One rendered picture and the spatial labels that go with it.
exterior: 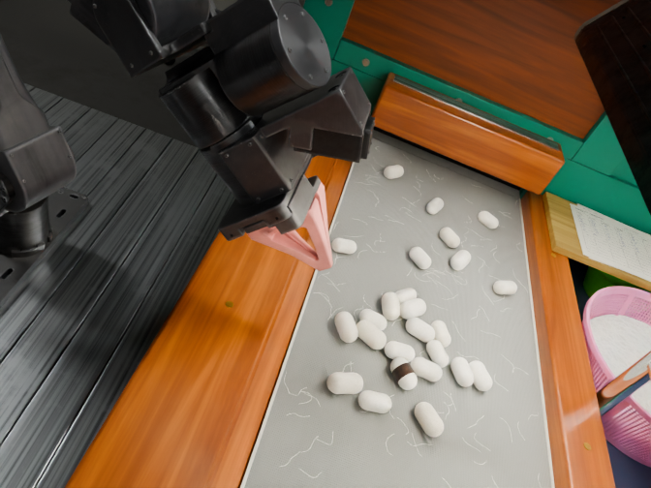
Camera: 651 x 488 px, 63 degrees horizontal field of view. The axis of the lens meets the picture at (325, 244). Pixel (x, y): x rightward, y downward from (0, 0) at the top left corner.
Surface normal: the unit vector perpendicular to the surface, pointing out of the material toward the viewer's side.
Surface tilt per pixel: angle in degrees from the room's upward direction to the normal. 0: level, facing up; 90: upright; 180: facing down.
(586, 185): 90
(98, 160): 0
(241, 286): 0
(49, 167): 61
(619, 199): 90
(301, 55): 41
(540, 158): 90
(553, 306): 0
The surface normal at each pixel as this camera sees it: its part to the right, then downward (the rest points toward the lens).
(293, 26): 0.80, -0.20
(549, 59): -0.22, 0.62
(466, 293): 0.31, -0.69
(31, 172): 0.91, 0.09
